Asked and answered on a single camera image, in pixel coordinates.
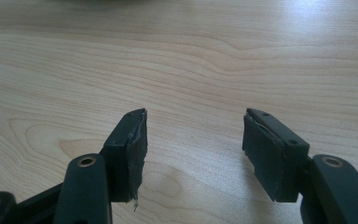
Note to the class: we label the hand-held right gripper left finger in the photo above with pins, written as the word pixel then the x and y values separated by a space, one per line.
pixel 127 161

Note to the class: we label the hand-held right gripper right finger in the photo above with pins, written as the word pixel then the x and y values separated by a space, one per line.
pixel 270 161

